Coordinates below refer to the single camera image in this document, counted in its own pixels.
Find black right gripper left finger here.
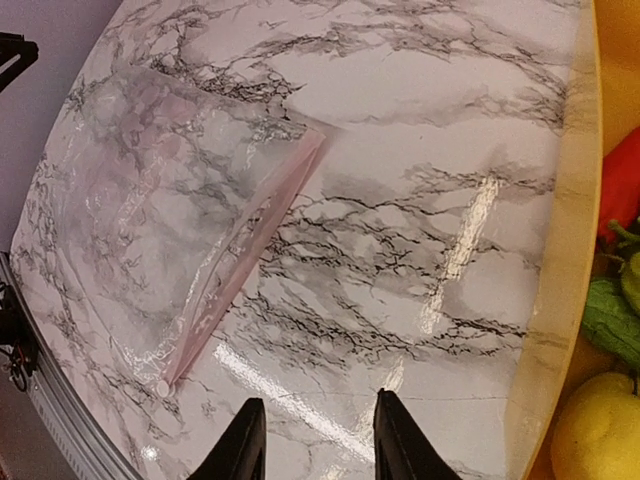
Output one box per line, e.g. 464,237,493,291
188,397,266,480

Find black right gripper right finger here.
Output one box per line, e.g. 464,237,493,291
373,389,461,480

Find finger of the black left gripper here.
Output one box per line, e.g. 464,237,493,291
0,32,39,92

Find clear zip top bag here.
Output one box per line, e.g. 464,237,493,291
52,67,324,397

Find yellow toy pepper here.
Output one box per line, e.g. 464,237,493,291
550,372,639,480

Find green toy cucumber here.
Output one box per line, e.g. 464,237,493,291
581,277,639,369

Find dark green toy broccoli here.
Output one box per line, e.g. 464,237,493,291
608,217,639,275

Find red toy chili pepper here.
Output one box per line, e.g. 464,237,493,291
598,128,639,243

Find yellow plastic basket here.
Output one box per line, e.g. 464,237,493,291
505,1,639,479

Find front aluminium rail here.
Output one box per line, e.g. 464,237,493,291
1,252,140,479

